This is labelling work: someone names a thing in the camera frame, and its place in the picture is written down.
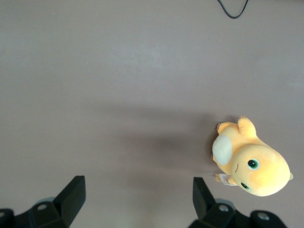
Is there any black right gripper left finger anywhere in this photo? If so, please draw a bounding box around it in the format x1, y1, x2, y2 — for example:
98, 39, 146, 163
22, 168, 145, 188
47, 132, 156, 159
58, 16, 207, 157
0, 175, 86, 228

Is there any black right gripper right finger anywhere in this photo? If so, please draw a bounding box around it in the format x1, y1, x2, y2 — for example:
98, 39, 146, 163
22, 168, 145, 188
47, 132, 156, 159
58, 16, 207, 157
187, 177, 289, 228

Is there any orange plush toy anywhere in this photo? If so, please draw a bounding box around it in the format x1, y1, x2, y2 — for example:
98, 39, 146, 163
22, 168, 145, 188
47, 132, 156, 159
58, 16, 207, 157
211, 115, 294, 198

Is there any black looped table cable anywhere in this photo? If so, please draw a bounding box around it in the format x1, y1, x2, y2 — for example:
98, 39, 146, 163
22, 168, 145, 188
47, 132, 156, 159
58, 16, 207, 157
217, 0, 249, 19

